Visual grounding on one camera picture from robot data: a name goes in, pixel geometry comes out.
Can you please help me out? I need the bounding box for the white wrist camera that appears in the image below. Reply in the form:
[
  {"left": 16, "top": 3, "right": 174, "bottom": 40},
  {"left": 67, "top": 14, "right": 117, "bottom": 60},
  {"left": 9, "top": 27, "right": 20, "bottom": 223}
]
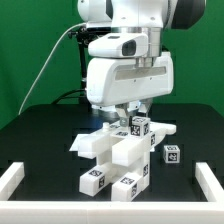
[{"left": 88, "top": 33, "right": 148, "bottom": 58}]

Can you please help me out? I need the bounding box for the white marker base plate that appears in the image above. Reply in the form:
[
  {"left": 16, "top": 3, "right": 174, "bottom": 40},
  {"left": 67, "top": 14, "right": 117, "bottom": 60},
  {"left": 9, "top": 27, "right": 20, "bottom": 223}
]
[{"left": 69, "top": 134, "right": 155, "bottom": 152}]

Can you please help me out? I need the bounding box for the white chair seat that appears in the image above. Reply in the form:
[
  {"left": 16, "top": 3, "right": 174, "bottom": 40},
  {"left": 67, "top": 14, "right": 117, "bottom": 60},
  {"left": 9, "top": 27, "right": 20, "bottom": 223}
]
[{"left": 96, "top": 128, "right": 158, "bottom": 183}]

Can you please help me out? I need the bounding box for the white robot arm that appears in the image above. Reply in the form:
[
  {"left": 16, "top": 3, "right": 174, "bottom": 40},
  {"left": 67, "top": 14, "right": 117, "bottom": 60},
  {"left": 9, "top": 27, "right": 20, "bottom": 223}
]
[{"left": 78, "top": 0, "right": 206, "bottom": 126}]

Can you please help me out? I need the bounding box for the white camera cable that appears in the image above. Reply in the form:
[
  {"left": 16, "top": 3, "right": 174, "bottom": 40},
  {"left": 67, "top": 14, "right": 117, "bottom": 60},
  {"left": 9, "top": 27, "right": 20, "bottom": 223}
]
[{"left": 18, "top": 22, "right": 87, "bottom": 116}]

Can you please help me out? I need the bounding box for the white chair back frame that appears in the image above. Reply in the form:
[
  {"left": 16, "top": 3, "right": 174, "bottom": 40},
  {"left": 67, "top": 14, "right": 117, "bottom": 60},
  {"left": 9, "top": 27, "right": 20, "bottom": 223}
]
[{"left": 78, "top": 121, "right": 176, "bottom": 164}]

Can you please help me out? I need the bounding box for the white U-shaped fence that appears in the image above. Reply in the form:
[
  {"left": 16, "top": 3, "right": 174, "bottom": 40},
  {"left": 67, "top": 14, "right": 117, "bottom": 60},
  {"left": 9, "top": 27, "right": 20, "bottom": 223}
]
[{"left": 0, "top": 162, "right": 224, "bottom": 224}]

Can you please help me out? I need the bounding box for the black camera stand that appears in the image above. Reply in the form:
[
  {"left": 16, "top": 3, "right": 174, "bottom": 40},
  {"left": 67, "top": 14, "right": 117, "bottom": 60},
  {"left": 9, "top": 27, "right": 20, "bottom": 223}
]
[{"left": 68, "top": 26, "right": 94, "bottom": 89}]

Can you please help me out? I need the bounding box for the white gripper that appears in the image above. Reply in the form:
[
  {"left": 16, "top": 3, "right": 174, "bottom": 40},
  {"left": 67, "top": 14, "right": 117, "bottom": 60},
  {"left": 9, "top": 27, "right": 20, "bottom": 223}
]
[{"left": 87, "top": 52, "right": 174, "bottom": 127}]

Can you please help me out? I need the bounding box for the white tagged cube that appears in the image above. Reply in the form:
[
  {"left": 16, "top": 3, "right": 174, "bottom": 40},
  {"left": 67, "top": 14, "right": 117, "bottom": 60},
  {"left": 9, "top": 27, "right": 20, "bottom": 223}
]
[
  {"left": 130, "top": 116, "right": 150, "bottom": 137},
  {"left": 163, "top": 145, "right": 180, "bottom": 164}
]

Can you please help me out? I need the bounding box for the black base cable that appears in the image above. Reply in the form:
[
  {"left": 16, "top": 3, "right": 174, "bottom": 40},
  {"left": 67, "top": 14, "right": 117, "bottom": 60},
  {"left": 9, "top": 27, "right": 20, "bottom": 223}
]
[{"left": 52, "top": 88, "right": 88, "bottom": 105}]

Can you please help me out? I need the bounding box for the white rear camera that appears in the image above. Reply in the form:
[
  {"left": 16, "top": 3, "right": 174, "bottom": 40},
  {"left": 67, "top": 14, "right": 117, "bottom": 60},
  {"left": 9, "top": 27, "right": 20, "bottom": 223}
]
[{"left": 86, "top": 22, "right": 111, "bottom": 35}]

